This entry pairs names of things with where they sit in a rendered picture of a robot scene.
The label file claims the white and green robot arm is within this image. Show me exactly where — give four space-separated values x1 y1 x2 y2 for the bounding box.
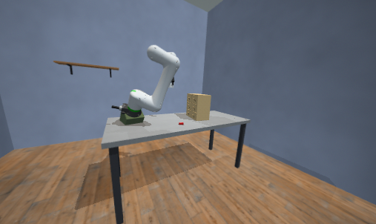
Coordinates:
112 45 180 117

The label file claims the small tan chest of drawers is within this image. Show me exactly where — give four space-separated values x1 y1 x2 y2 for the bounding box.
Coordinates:
191 93 211 121

